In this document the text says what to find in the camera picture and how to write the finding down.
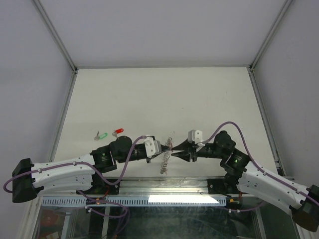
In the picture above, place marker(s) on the white slotted cable duct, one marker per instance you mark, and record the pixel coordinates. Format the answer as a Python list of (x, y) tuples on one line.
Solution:
[(80, 201)]

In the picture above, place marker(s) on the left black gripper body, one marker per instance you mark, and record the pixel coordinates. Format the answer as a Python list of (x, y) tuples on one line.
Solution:
[(148, 159)]

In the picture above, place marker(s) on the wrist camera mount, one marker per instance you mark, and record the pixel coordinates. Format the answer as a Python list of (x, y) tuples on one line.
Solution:
[(194, 137), (148, 137)]

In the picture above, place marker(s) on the metal disc with keyrings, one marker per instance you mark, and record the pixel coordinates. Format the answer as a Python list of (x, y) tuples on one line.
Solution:
[(163, 167)]

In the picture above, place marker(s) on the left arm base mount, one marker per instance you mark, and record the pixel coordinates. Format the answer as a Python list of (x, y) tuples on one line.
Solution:
[(100, 187)]

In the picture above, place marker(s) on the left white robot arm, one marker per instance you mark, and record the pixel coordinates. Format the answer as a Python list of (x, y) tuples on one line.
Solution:
[(83, 173)]

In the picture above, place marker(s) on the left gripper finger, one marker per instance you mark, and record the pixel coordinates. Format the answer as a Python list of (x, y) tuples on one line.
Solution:
[(164, 155), (166, 147)]

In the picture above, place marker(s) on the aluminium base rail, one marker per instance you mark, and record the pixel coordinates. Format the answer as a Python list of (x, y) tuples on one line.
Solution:
[(144, 186)]

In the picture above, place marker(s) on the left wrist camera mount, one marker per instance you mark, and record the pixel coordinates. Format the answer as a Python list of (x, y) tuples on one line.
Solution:
[(148, 137)]

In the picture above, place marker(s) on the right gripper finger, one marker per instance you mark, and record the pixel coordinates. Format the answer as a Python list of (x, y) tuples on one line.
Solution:
[(183, 155), (183, 146)]

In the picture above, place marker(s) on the aluminium frame post right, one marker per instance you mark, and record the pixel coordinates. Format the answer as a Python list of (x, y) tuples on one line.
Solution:
[(271, 33)]

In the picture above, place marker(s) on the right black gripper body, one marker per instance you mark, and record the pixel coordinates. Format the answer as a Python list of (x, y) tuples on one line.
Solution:
[(202, 153)]

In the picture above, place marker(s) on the red tag key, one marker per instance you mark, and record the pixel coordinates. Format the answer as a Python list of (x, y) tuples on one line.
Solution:
[(117, 132)]

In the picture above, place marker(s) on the green tag key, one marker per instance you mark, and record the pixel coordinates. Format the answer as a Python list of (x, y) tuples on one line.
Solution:
[(100, 136)]

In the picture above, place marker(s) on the aluminium frame post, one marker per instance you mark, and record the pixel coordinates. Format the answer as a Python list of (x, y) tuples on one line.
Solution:
[(54, 34), (271, 33)]

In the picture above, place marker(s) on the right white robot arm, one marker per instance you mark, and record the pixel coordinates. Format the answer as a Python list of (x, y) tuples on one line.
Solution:
[(296, 200)]

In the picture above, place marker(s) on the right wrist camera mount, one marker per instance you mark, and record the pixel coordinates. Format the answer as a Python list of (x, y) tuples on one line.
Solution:
[(194, 137)]

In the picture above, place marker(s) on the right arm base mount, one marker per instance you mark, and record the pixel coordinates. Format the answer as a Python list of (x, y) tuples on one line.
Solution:
[(217, 186)]

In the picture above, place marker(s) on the aluminium frame post left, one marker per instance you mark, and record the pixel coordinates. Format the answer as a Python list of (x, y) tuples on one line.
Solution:
[(54, 34)]

